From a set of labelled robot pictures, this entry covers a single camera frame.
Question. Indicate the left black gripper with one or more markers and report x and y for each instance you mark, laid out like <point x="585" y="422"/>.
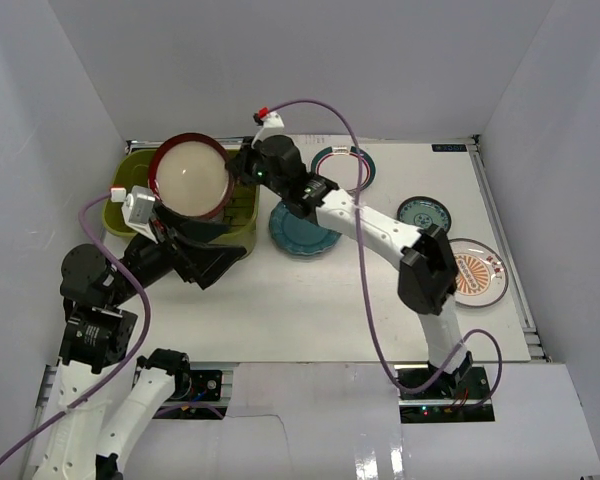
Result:
<point x="175" y="248"/>

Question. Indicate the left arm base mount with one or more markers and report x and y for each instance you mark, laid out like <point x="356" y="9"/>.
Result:
<point x="198" y="385"/>

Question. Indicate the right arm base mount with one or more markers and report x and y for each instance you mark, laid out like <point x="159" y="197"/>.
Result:
<point x="438" y="405"/>

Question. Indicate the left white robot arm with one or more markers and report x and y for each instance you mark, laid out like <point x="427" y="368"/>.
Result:
<point x="108" y="392"/>

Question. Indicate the green plastic bin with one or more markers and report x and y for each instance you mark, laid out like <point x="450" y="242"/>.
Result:
<point x="239" y="214"/>

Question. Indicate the white plate with orange pattern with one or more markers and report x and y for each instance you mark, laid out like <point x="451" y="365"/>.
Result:
<point x="483" y="278"/>

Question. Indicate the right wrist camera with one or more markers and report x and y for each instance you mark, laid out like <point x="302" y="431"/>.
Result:
<point x="269" y="124"/>

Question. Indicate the beige plate with red rim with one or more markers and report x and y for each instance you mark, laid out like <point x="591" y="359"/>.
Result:
<point x="188" y="174"/>

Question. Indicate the papers at back edge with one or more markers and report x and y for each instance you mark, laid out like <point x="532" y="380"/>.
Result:
<point x="324" y="140"/>

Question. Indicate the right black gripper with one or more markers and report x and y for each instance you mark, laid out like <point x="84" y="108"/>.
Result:
<point x="240" y="165"/>

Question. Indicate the teal scalloped plate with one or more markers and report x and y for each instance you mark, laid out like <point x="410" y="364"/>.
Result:
<point x="299" y="237"/>

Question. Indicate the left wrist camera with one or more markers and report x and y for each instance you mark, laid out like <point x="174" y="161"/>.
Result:
<point x="137" y="211"/>

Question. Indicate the white plate with teal rim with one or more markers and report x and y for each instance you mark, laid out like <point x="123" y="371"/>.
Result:
<point x="341" y="164"/>

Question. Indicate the small green blue patterned plate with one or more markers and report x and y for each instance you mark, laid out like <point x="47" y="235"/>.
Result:
<point x="423" y="211"/>

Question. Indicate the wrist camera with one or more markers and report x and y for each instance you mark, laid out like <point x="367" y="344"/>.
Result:
<point x="137" y="211"/>
<point x="269" y="124"/>

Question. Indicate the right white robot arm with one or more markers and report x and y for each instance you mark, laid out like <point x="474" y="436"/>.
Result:
<point x="423" y="258"/>

